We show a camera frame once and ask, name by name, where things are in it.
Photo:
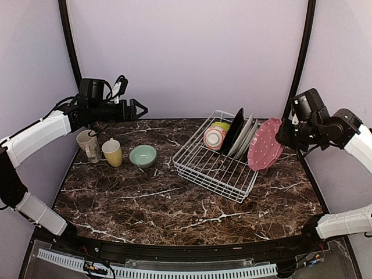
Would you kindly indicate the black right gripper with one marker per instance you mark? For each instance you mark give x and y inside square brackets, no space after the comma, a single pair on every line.
[283,136]

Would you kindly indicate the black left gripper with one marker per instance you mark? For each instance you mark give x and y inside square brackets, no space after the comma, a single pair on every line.
[132,115]

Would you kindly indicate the pink polka dot plate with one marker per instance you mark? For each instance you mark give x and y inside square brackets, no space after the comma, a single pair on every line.
[265,150]

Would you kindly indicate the yellow ceramic cup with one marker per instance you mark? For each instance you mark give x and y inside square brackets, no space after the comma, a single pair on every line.
[112,152]

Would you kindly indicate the light teal ceramic bowl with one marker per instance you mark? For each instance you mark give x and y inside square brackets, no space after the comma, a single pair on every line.
[143,156]

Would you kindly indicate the cream patterned ceramic mug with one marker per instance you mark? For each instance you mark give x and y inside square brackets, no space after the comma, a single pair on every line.
[88,143]

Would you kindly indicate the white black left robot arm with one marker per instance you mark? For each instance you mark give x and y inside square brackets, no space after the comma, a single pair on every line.
[96,101]

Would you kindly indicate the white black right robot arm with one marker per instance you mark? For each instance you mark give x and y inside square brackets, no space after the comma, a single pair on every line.
[313,127]

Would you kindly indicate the grey white plate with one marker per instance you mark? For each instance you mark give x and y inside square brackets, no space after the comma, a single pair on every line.
[241,138]

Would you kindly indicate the dark red plate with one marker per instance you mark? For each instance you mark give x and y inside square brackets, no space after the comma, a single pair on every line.
[248,139]

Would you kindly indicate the black striped rim plate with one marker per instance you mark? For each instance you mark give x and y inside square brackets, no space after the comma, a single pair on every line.
[233,132]

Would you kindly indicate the lime green bowl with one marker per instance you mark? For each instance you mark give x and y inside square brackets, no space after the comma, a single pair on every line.
[223,125]

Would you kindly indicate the white red patterned bowl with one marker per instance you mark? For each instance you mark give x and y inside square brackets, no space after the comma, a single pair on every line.
[214,137]

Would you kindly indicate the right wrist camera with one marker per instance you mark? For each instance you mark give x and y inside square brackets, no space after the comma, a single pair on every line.
[294,119]

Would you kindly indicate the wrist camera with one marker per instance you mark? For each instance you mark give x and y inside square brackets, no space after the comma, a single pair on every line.
[294,119]
[119,88]

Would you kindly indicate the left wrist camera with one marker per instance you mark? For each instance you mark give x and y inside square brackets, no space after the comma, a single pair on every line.
[119,88]

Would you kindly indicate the white wire dish rack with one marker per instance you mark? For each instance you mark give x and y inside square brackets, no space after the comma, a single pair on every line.
[228,176]

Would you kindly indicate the black left frame post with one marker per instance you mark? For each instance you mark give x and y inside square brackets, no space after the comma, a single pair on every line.
[69,41]

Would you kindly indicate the black frame post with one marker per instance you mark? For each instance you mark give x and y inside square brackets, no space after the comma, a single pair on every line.
[307,30]
[69,41]

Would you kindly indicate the black right frame post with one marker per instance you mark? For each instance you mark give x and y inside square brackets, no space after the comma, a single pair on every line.
[307,30]

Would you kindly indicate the black front table rail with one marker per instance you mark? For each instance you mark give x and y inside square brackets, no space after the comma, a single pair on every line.
[118,252]

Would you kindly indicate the white slotted cable duct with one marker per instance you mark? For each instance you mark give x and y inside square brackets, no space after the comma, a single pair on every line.
[147,269]

